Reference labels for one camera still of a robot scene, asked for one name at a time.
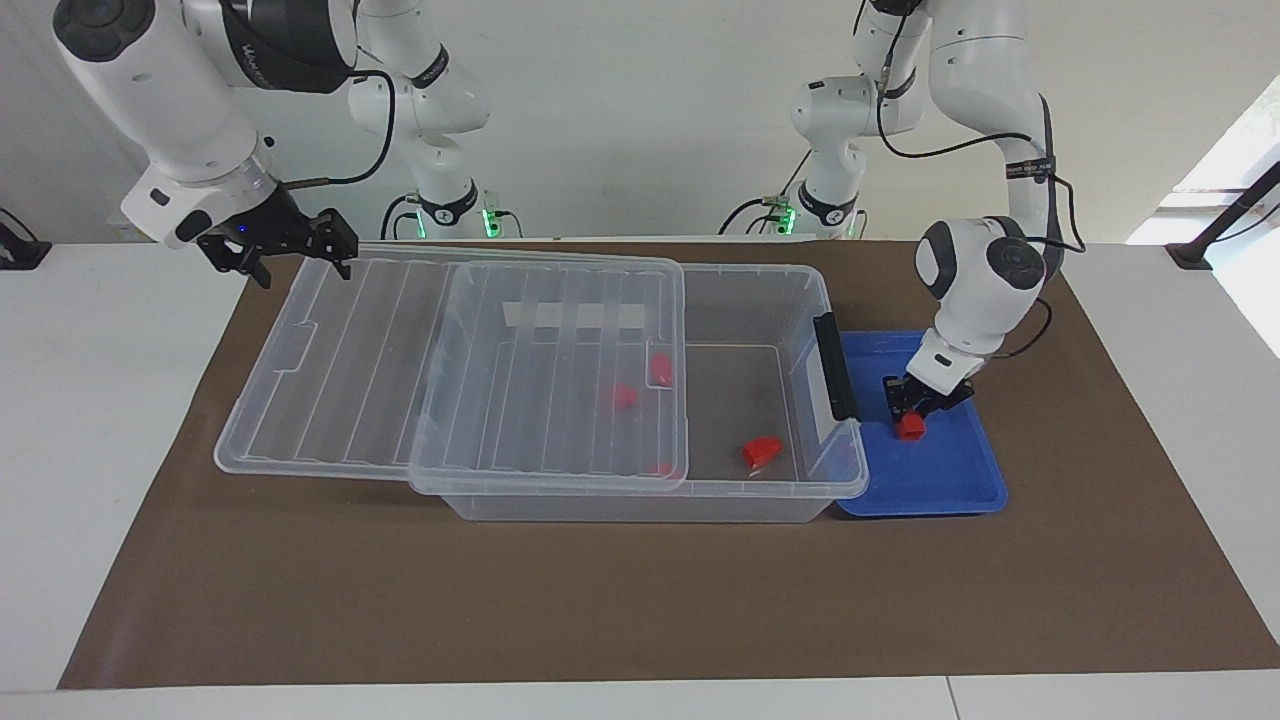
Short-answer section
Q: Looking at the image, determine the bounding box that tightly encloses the black base cable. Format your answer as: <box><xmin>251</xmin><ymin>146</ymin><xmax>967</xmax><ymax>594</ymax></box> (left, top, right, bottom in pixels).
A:
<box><xmin>720</xmin><ymin>150</ymin><xmax>813</xmax><ymax>237</ymax></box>
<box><xmin>380</xmin><ymin>193</ymin><xmax>426</xmax><ymax>241</ymax></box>

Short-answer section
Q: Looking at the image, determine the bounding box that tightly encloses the black box latch handle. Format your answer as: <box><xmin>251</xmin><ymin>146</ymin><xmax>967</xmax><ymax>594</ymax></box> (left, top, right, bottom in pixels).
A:
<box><xmin>813</xmin><ymin>312</ymin><xmax>862</xmax><ymax>423</ymax></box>

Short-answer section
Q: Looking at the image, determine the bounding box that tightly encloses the blue plastic tray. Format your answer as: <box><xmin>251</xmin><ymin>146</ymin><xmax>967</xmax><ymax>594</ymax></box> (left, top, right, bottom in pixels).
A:
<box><xmin>835</xmin><ymin>330</ymin><xmax>1008</xmax><ymax>518</ymax></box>

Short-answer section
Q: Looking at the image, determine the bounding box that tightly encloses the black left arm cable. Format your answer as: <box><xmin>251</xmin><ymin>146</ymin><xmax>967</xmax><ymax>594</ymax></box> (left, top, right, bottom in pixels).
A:
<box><xmin>875</xmin><ymin>0</ymin><xmax>1087</xmax><ymax>361</ymax></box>

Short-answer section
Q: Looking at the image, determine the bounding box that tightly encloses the black angled stand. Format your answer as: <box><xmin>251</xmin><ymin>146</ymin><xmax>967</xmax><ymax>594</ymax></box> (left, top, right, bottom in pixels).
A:
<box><xmin>1165</xmin><ymin>160</ymin><xmax>1280</xmax><ymax>271</ymax></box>

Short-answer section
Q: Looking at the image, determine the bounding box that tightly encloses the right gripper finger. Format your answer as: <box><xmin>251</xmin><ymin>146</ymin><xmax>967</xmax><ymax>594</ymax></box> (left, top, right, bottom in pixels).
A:
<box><xmin>205</xmin><ymin>240</ymin><xmax>273</xmax><ymax>290</ymax></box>
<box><xmin>310</xmin><ymin>209</ymin><xmax>359</xmax><ymax>281</ymax></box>

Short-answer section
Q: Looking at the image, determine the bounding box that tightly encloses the brown table mat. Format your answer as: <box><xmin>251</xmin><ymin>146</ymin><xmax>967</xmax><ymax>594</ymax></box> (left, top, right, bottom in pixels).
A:
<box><xmin>58</xmin><ymin>240</ymin><xmax>1280</xmax><ymax>691</ymax></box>

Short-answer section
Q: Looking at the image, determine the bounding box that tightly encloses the clear plastic storage box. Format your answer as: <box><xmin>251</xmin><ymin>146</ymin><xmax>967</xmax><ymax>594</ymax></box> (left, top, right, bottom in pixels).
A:
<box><xmin>410</xmin><ymin>262</ymin><xmax>870</xmax><ymax>524</ymax></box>

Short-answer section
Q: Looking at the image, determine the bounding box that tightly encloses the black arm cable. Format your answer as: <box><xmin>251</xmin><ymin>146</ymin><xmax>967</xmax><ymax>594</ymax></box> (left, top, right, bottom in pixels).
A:
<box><xmin>280</xmin><ymin>68</ymin><xmax>398</xmax><ymax>191</ymax></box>
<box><xmin>875</xmin><ymin>0</ymin><xmax>1087</xmax><ymax>361</ymax></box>

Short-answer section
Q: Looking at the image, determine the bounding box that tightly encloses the clear plastic box lid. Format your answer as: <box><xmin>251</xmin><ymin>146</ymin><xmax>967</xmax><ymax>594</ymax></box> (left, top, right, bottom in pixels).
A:
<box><xmin>213</xmin><ymin>245</ymin><xmax>691</xmax><ymax>494</ymax></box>

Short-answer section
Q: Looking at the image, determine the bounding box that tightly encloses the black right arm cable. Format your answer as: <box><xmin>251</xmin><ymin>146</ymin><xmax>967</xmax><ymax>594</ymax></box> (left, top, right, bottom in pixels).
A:
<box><xmin>280</xmin><ymin>68</ymin><xmax>398</xmax><ymax>191</ymax></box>

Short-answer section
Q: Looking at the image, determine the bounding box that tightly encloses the black desk clamp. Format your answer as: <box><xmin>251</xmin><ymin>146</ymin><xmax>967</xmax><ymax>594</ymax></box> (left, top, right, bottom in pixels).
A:
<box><xmin>0</xmin><ymin>208</ymin><xmax>52</xmax><ymax>271</ymax></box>

